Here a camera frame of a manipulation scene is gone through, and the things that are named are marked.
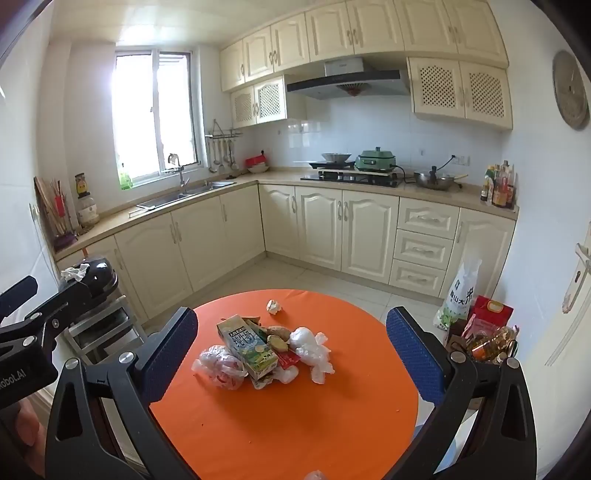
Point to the cluster of condiment bottles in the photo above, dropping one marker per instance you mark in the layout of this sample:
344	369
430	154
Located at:
499	189

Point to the bundle of chopsticks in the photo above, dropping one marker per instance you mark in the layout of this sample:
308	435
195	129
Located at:
60	207

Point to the white wall outlet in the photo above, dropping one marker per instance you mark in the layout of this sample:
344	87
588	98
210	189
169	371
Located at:
461	160

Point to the purple chopstick holder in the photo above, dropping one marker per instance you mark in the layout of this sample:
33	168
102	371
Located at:
65	241

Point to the clear plastic film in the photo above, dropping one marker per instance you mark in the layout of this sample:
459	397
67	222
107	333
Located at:
284	374

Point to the wooden cutting board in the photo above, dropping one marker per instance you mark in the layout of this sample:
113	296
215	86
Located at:
42	203

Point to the green electric pot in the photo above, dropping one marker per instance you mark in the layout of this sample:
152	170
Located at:
376	159

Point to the grey wok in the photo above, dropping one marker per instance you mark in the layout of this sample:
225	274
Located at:
336	157

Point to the white door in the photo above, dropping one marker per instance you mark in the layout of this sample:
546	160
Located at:
572	350

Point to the wall utensil rack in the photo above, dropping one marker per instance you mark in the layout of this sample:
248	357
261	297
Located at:
224	135

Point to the cream upper cabinet row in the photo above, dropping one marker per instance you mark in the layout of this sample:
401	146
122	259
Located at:
369	27

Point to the small clear plastic scrap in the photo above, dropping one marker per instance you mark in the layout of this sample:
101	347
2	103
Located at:
316	475

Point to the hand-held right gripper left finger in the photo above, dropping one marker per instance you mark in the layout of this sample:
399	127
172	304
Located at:
171	355

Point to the white plastic bag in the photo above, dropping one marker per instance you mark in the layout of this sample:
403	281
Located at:
304	344

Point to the cream base cabinet run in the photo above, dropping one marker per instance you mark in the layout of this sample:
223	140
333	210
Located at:
318	230

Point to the brown potato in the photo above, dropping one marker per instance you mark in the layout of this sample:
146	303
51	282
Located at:
279	331

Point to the black range hood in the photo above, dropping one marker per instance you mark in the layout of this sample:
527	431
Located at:
351	83

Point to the chrome faucet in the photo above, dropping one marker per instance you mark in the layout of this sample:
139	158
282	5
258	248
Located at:
181	175

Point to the white paper ball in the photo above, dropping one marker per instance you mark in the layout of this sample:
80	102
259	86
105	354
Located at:
274	306

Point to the kitchen window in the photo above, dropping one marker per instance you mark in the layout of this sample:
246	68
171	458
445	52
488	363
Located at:
138	115

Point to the round grey wall hanging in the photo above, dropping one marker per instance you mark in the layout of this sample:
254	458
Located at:
570	90

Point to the hanging utensils rack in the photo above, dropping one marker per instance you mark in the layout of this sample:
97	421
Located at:
221	154

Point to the red rice bag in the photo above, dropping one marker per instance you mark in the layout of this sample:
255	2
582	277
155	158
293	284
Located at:
489	314

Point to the black gas stove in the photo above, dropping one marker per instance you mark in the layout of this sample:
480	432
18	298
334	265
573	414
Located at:
351	181

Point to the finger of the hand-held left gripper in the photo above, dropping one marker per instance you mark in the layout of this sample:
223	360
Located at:
18	293
60	307

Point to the white rice bag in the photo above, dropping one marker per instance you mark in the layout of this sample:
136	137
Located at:
457	295

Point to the steel kitchen sink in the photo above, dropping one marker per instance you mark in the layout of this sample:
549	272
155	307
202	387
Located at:
184	196

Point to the red plastic container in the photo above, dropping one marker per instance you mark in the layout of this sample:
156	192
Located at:
256	161

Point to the metal storage rack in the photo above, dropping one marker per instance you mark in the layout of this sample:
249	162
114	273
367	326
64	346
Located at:
92	327

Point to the green white milk carton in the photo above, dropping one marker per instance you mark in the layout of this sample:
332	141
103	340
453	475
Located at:
244	350

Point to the large cooking oil bottle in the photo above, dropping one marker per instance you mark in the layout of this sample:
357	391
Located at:
494	344

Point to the glass jar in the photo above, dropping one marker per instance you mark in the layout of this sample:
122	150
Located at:
87	211

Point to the black kitchen appliance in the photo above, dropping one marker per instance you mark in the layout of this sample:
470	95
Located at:
99	277

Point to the white bowl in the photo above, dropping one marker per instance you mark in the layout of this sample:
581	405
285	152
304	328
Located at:
259	169

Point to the red snack wrapper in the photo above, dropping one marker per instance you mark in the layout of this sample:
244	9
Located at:
288	359

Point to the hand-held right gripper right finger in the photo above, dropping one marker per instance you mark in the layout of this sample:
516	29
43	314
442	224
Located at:
413	355

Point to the person's left hand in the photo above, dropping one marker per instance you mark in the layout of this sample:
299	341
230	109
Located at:
27	422

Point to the beige kitchen countertop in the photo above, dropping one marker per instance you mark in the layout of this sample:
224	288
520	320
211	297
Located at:
272	176

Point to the orange tablecloth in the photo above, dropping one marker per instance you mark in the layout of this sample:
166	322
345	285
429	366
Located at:
277	424

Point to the cream cabinet drawer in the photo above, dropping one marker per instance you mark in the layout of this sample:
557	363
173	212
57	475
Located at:
418	278
424	250
429	219

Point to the green dish soap bottle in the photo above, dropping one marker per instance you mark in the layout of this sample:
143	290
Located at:
125	179

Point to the clear plastic bag pink print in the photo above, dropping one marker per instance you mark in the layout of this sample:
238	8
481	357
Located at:
217	367

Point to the white cloth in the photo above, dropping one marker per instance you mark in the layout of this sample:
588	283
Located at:
74	273

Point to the yellow label bottle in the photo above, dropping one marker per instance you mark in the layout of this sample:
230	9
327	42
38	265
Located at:
81	185

